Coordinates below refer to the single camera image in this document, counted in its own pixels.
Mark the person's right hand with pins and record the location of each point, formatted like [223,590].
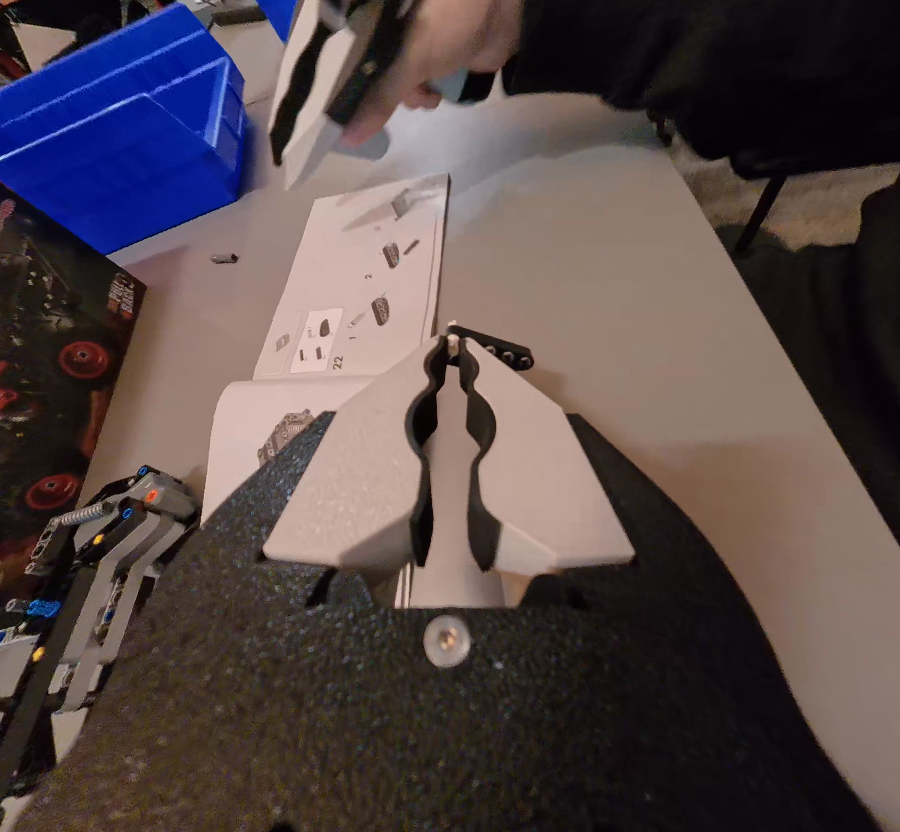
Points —
[464,16]

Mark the grey desk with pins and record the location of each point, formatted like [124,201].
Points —
[597,283]

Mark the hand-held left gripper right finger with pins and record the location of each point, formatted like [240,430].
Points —
[548,494]

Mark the black chair leg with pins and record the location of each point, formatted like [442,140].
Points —
[763,213]

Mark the small dark toy pin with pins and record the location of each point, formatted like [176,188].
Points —
[225,258]

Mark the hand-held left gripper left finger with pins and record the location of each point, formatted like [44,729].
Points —
[351,480]

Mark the toy brick set box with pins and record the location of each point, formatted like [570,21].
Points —
[49,353]

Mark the black toy brick beam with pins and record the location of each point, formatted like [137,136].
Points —
[503,350]

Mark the grey toy brick chassis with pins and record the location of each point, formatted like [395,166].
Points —
[133,536]

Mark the white toy brick pin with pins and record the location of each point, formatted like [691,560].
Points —
[454,345]

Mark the open instruction booklet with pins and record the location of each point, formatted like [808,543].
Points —
[365,262]

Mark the person's right forearm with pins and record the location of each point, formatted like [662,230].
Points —
[703,23]

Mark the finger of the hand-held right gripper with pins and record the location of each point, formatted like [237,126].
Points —
[302,37]
[337,93]

